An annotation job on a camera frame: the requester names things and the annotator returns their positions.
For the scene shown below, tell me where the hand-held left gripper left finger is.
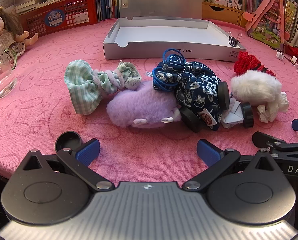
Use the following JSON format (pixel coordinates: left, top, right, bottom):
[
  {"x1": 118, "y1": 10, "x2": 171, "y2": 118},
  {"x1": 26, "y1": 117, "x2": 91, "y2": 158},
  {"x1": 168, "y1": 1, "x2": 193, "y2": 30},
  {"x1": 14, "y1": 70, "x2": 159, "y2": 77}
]
[{"x1": 19, "y1": 138, "x2": 115, "y2": 192}]

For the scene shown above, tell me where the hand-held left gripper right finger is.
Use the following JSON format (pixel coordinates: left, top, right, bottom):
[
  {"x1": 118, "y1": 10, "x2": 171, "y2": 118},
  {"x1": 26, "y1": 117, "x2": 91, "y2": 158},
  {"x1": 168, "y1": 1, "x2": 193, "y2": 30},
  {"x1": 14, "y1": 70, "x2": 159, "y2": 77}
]
[{"x1": 183, "y1": 139, "x2": 282, "y2": 192}]

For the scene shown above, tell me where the white paper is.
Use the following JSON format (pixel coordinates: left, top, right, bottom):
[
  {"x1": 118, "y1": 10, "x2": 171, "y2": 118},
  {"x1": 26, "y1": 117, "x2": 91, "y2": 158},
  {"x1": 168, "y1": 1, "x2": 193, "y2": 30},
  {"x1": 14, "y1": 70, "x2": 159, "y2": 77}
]
[
  {"x1": 257, "y1": 104, "x2": 277, "y2": 123},
  {"x1": 220, "y1": 99, "x2": 244, "y2": 129}
]

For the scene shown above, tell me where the white fluffy plush toy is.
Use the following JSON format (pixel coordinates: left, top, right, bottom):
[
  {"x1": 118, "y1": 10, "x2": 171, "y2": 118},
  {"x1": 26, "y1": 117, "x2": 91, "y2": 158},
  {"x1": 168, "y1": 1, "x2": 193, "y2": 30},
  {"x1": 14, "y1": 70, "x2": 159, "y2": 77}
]
[{"x1": 230, "y1": 70, "x2": 290, "y2": 117}]

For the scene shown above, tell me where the navy floral cloth pouch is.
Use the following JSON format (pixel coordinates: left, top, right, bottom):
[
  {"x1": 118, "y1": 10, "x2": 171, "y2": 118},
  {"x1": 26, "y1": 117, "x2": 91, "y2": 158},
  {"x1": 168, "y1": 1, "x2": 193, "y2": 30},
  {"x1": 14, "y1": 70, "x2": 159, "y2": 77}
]
[{"x1": 153, "y1": 49, "x2": 223, "y2": 132}]

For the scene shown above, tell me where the purple plush toy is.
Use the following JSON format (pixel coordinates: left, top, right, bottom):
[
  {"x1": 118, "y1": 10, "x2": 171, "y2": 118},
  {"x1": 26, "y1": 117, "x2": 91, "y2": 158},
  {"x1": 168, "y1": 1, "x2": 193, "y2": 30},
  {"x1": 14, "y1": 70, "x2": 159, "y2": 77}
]
[{"x1": 106, "y1": 81, "x2": 182, "y2": 128}]

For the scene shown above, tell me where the green gingham scrunchie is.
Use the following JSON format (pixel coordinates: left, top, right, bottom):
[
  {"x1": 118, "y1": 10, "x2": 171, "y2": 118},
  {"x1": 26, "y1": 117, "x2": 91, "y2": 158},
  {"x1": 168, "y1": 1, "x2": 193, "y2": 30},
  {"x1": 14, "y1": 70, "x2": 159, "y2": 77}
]
[{"x1": 64, "y1": 59, "x2": 142, "y2": 115}]

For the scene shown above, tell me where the red knitted bow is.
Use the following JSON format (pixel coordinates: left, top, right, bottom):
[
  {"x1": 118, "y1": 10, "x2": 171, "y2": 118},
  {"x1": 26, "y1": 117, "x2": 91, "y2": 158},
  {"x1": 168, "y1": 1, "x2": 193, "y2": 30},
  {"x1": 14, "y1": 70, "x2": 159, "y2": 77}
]
[{"x1": 233, "y1": 51, "x2": 276, "y2": 77}]

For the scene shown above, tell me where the silver cardboard file box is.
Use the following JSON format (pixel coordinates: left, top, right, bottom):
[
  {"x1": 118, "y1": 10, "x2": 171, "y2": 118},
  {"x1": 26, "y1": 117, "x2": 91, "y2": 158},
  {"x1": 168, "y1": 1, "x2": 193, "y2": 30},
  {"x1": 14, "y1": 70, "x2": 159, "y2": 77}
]
[{"x1": 102, "y1": 0, "x2": 247, "y2": 62}]

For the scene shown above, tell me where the pink rabbit print tablecloth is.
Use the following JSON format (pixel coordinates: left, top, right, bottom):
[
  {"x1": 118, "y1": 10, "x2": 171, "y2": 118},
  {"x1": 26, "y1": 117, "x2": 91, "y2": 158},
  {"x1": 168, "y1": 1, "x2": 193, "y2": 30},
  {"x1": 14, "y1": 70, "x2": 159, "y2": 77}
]
[{"x1": 0, "y1": 19, "x2": 298, "y2": 193}]

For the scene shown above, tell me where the pink triangular toy case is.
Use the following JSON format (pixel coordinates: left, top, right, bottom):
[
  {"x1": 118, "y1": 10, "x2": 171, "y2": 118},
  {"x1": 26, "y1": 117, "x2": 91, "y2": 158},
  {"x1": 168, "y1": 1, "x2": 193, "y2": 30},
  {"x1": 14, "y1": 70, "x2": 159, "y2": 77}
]
[{"x1": 244, "y1": 0, "x2": 292, "y2": 53}]

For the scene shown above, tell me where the black binder clip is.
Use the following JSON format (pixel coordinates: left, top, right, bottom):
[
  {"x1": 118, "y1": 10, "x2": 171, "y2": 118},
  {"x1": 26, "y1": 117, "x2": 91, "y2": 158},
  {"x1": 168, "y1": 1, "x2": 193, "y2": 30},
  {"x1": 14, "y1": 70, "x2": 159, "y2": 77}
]
[{"x1": 228, "y1": 32, "x2": 242, "y2": 47}]

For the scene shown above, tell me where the clear glass mug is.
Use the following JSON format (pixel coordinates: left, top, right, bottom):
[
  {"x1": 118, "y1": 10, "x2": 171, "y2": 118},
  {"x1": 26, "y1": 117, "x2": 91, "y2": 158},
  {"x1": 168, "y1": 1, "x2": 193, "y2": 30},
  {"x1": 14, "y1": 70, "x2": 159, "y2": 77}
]
[{"x1": 0, "y1": 44, "x2": 18, "y2": 99}]

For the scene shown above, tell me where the wooden drawer organizer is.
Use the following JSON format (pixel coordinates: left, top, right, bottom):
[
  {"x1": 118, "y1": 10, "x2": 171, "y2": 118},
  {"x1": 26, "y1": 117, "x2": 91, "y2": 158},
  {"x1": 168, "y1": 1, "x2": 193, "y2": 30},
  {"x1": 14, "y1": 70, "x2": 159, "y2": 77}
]
[{"x1": 201, "y1": 1, "x2": 246, "y2": 27}]

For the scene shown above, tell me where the red plastic crate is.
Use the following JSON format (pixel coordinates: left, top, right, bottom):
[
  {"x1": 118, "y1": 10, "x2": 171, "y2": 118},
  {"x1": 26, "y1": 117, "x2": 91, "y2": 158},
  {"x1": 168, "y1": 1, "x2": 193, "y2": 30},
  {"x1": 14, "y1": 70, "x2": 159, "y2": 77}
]
[{"x1": 20, "y1": 0, "x2": 99, "y2": 35}]

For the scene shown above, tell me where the brown haired baby doll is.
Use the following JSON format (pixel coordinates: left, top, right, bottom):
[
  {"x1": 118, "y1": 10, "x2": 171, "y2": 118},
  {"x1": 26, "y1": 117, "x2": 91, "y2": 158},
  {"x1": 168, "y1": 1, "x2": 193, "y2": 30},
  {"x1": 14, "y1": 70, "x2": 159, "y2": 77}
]
[{"x1": 0, "y1": 7, "x2": 39, "y2": 55}]

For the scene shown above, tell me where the row of blue slim books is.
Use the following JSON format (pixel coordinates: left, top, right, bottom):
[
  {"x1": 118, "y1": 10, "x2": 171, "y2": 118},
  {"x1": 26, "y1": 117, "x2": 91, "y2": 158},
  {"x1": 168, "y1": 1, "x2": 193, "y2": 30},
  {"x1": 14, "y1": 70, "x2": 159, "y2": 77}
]
[{"x1": 95, "y1": 0, "x2": 120, "y2": 22}]

